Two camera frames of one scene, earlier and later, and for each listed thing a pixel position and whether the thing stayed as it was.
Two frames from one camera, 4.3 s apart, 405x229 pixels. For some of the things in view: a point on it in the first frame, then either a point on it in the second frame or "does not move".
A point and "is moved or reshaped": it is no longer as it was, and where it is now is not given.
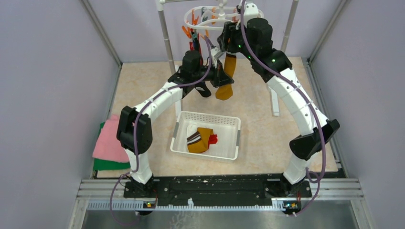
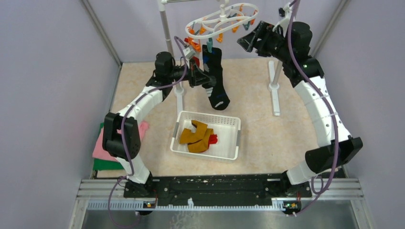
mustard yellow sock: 225,91 -> 186,137
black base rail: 218,188 does not move
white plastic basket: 227,128 does not move
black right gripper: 229,33 -> 263,32
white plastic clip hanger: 211,18 is moved or reshaped
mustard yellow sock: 198,142 does not move
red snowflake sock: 212,139 does not move
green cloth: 101,164 does not move
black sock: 202,72 -> 212,65
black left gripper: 220,78 -> 197,77
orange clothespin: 187,31 -> 196,46
